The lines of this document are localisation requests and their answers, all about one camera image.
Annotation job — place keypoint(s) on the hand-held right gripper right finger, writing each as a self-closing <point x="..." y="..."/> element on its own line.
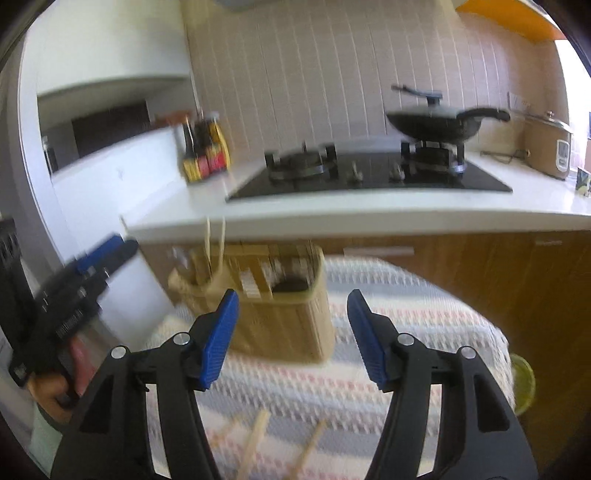
<point x="369" y="344"/>

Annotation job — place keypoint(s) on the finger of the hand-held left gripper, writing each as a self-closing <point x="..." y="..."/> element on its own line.
<point x="120" y="258"/>
<point x="99" y="253"/>

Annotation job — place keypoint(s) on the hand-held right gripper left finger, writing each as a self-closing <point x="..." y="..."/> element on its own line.
<point x="219" y="344"/>

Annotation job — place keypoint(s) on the beige plastic utensil basket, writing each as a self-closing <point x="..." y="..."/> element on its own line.
<point x="281" y="323"/>

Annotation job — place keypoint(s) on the person's left hand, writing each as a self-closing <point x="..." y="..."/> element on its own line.
<point x="51" y="397"/>

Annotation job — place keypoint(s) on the striped woven table mat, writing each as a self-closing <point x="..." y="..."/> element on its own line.
<point x="323" y="397"/>

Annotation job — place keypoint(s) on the black ribbed crate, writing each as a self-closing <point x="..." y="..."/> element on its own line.
<point x="10" y="267"/>

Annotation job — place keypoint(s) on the brown wooden box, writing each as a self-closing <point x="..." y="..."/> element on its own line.
<point x="171" y="120"/>

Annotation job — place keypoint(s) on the yellow oil bottle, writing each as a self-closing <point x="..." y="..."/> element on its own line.
<point x="222" y="147"/>

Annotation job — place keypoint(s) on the yellow-green round stool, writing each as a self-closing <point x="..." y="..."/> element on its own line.
<point x="524" y="383"/>

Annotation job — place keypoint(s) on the black gas stove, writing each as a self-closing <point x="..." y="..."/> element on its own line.
<point x="369" y="180"/>

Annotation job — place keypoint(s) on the wooden base cabinet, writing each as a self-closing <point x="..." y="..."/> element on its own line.
<point x="531" y="286"/>

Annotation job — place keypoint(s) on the black wok pan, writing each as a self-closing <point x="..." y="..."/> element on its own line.
<point x="429" y="127"/>

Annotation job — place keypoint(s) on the black pan lid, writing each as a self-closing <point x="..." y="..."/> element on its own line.
<point x="427" y="99"/>

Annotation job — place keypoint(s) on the patterned mug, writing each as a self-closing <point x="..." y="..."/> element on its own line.
<point x="584" y="182"/>

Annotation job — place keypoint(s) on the beige rice cooker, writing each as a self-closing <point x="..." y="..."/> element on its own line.
<point x="549" y="143"/>

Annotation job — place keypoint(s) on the white wall outlet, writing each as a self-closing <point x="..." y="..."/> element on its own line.
<point x="518" y="101"/>

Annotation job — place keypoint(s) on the orange wall cabinet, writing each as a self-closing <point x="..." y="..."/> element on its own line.
<point x="512" y="21"/>

